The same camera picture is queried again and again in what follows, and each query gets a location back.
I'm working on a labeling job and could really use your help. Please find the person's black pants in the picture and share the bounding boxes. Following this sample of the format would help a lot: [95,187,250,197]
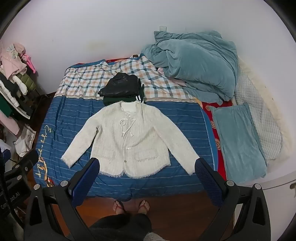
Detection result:
[89,213,152,241]

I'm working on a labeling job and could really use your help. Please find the person's foot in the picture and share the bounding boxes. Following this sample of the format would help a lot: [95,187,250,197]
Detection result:
[112,200,126,215]
[137,200,150,215]

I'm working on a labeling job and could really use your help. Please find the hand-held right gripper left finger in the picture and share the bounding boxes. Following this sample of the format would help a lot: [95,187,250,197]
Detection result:
[24,158,100,241]

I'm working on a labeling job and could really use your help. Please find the dark green striped garment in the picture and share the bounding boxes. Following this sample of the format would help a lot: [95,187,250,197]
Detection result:
[103,79,145,107]

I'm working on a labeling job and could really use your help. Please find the white fluffy jacket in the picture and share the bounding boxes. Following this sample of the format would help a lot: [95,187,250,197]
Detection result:
[60,100,201,179]

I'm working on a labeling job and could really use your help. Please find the blue striped bed sheet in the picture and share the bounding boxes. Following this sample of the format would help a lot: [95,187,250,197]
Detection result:
[32,93,219,202]

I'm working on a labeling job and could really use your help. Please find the person's left foot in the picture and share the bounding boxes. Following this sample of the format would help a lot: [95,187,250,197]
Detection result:
[112,200,126,215]

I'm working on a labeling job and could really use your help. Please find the red patterned sheet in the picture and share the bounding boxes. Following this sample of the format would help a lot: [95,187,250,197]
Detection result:
[199,100,234,181]

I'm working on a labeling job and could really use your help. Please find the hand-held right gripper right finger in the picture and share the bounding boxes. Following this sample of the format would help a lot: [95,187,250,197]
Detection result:
[195,158,271,241]

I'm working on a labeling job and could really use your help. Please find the teal comforter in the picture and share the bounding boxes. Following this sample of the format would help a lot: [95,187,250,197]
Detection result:
[141,30,240,105]

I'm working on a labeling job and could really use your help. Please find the teal folded blanket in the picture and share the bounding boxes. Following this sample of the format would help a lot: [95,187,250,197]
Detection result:
[209,103,267,180]

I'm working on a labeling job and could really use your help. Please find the white quilted mattress pad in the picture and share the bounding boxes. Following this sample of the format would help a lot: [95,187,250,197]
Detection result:
[235,58,290,160]

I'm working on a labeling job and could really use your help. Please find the plaid blanket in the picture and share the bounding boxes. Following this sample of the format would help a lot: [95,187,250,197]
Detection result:
[56,54,197,102]

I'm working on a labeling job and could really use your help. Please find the pile of hanging clothes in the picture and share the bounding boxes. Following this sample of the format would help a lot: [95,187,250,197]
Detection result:
[0,42,41,137]

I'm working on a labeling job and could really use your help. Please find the person's right foot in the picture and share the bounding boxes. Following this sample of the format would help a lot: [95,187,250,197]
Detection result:
[137,200,150,215]

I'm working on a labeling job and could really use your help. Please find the black leather jacket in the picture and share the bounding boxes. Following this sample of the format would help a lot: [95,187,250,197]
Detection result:
[97,72,139,98]

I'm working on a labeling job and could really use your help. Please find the grey fuzzy cloth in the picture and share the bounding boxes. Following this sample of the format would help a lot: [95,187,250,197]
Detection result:
[142,232,163,241]

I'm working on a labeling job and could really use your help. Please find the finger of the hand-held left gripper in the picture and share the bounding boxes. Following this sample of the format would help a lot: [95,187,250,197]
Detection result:
[4,150,39,184]

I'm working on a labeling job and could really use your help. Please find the white printed bag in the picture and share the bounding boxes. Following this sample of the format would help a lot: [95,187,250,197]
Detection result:
[15,124,37,158]

